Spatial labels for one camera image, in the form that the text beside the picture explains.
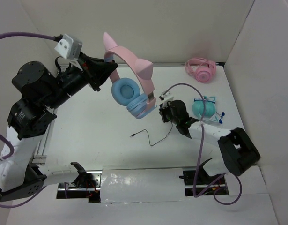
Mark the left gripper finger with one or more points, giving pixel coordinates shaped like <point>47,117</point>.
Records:
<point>102,72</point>
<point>98,64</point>

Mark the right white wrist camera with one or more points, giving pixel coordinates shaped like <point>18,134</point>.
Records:
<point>165,98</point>

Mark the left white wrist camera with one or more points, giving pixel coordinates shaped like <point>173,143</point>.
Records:
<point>69,47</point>

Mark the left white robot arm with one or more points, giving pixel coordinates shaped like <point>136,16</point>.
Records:
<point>30,117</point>

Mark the teal cat-ear headphones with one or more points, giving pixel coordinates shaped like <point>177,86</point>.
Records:
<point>206,107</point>

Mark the white taped cover sheet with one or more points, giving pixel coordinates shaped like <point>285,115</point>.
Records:
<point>142,186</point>

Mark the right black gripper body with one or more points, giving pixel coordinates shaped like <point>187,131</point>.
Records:
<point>167,113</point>

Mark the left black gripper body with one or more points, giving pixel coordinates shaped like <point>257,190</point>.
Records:
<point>79,74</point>

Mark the pink blue cat-ear headphones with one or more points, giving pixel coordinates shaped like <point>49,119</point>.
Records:
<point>126,91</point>

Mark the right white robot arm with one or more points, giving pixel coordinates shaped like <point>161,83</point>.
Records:
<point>238,153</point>

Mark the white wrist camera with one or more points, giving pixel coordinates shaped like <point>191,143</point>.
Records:
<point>69,47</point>
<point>165,98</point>

